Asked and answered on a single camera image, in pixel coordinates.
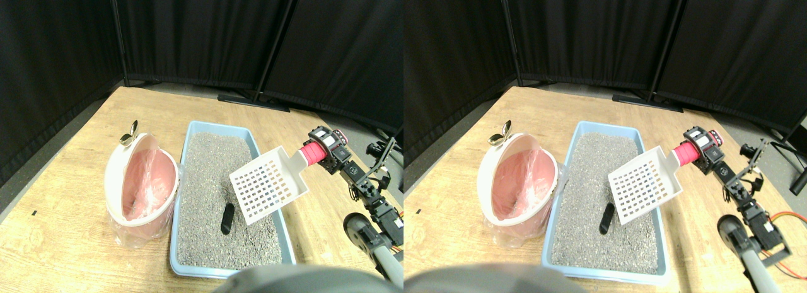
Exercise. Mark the black lump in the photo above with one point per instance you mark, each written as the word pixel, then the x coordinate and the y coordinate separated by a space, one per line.
pixel 227 218
pixel 606 218

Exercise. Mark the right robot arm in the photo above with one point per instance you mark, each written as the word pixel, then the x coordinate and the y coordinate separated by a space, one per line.
pixel 378 211
pixel 753 214

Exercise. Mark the black curtain stand pole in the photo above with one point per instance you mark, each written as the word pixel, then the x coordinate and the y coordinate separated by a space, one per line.
pixel 510 38
pixel 118 38
pixel 276 41
pixel 667 41

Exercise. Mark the blue litter tray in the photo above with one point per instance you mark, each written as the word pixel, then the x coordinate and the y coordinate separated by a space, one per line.
pixel 577 236
pixel 202 230

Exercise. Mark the white bin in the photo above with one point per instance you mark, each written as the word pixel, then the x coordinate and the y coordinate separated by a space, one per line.
pixel 520 186
pixel 145 186

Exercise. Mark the black bracket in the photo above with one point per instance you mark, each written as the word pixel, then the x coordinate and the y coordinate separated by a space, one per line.
pixel 748 150
pixel 373 148

